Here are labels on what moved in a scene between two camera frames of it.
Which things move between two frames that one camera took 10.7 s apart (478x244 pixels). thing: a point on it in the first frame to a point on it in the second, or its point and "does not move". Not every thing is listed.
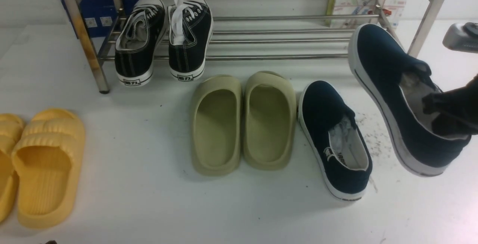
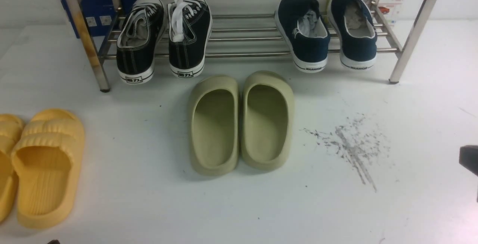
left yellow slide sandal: [11, 126] does not move
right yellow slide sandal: [46, 156] does not move
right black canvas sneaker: [191, 28] does not move
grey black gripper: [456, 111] to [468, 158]
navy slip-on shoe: [329, 127] to [304, 30]
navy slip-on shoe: [396, 81] to [353, 22]
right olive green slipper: [269, 121] does not move
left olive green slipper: [216, 125] does not move
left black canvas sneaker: [134, 47] does not move
